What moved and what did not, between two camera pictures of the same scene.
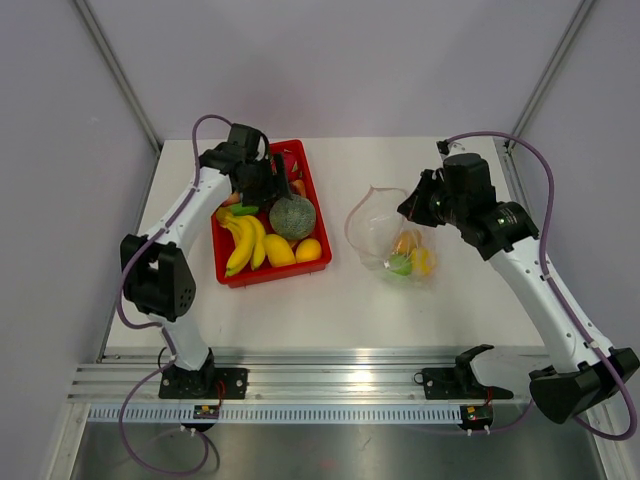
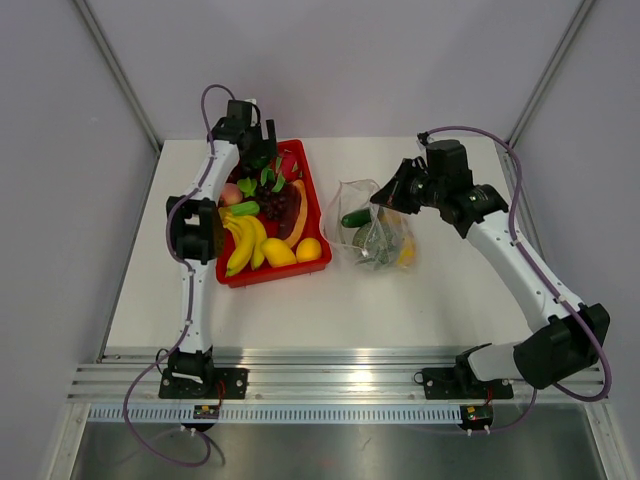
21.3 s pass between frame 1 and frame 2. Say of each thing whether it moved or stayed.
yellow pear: moved
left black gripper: moved
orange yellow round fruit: stayed
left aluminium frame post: stayed
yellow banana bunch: stayed
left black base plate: stayed
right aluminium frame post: stayed
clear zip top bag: moved
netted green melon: moved
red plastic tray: stayed
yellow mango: stayed
